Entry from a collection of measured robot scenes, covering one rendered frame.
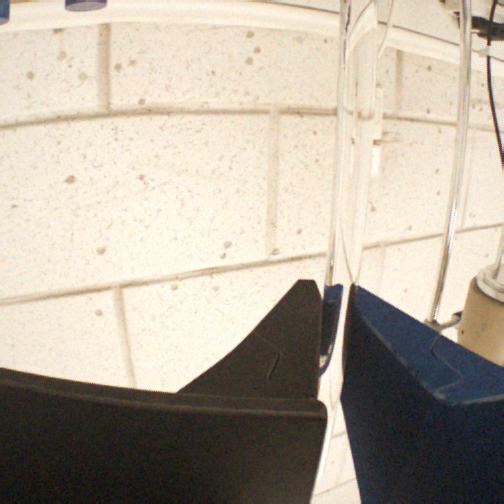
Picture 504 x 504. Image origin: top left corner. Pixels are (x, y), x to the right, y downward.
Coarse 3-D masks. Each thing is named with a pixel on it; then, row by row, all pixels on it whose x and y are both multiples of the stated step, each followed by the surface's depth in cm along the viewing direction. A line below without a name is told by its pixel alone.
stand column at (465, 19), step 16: (464, 0) 37; (464, 16) 38; (464, 32) 39; (464, 48) 40; (464, 64) 40; (464, 80) 41; (464, 96) 42; (464, 112) 42; (464, 128) 43; (464, 144) 44; (464, 160) 45; (448, 208) 47; (448, 224) 47; (448, 240) 48; (448, 256) 49; (432, 304) 52; (432, 320) 52
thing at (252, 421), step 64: (320, 320) 7; (0, 384) 2; (64, 384) 2; (192, 384) 4; (256, 384) 5; (0, 448) 2; (64, 448) 2; (128, 448) 2; (192, 448) 2; (256, 448) 2; (320, 448) 2
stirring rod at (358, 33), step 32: (352, 0) 5; (352, 32) 5; (352, 64) 5; (352, 96) 6; (352, 128) 6; (352, 160) 6; (352, 192) 6; (352, 224) 6; (352, 256) 7; (352, 288) 7; (352, 320) 7; (320, 384) 8
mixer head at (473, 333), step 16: (480, 272) 42; (480, 288) 40; (496, 288) 38; (464, 304) 44; (480, 304) 39; (496, 304) 37; (464, 320) 42; (480, 320) 39; (496, 320) 37; (464, 336) 42; (480, 336) 39; (496, 336) 38; (480, 352) 39; (496, 352) 38
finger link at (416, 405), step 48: (384, 336) 6; (432, 336) 6; (384, 384) 6; (432, 384) 4; (480, 384) 4; (384, 432) 6; (432, 432) 4; (480, 432) 3; (384, 480) 5; (432, 480) 4; (480, 480) 3
